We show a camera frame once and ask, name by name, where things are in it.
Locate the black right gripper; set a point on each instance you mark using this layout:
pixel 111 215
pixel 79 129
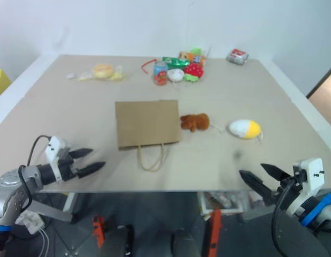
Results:
pixel 286 188

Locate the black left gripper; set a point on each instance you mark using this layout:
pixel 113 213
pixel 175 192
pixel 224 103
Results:
pixel 65 166

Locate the white and yellow plush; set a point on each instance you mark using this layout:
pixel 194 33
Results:
pixel 244 129

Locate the brown paper bag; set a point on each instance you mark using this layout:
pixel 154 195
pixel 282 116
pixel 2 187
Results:
pixel 147 124

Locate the brown plush toy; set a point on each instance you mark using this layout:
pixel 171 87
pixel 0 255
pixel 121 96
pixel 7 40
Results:
pixel 196 121

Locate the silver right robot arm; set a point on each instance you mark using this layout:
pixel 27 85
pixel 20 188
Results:
pixel 319 214

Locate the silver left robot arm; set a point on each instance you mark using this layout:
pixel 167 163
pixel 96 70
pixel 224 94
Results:
pixel 12 198

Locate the white box of clutter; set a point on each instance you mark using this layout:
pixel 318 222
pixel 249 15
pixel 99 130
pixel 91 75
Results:
pixel 221 200

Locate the tall orange clamp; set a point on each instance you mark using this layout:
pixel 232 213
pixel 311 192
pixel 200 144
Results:
pixel 214 233

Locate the crumpled white cloth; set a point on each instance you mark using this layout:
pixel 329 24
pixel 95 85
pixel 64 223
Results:
pixel 30 220

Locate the packaged orange donut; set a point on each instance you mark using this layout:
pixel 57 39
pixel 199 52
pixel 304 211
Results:
pixel 118 76

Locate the toy burger bun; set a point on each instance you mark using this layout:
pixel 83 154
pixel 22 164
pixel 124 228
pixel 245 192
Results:
pixel 102 71

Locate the dark robot foot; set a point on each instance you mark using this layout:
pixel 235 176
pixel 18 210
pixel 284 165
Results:
pixel 130 241
pixel 184 245

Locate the brown wooden door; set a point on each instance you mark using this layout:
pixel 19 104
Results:
pixel 324 91

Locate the red and blue drink can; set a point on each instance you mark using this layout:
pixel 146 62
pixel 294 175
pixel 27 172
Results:
pixel 160 73

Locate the yellow bin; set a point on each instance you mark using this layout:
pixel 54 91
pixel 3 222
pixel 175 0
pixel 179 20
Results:
pixel 0 83

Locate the white round plush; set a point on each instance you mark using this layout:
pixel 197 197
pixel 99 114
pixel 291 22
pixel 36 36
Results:
pixel 176 75

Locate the red strawberry plush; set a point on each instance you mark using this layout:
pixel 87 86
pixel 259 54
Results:
pixel 194 70

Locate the green snack packet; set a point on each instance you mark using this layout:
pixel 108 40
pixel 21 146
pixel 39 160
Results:
pixel 176 62

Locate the orange snack packet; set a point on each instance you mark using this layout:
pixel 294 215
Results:
pixel 194 57

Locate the bright green toy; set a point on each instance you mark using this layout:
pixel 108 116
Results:
pixel 196 50

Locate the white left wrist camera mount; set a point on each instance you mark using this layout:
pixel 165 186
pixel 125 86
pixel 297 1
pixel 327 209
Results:
pixel 55 150

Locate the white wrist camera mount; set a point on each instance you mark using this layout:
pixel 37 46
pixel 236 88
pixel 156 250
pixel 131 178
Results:
pixel 55 150
pixel 312 176

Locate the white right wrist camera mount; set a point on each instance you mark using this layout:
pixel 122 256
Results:
pixel 312 176

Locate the grey metal table bracket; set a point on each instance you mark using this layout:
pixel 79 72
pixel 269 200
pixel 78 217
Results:
pixel 53 211

